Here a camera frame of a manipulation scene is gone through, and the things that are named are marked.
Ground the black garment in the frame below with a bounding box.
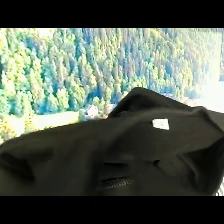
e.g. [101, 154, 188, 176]
[0, 87, 224, 197]

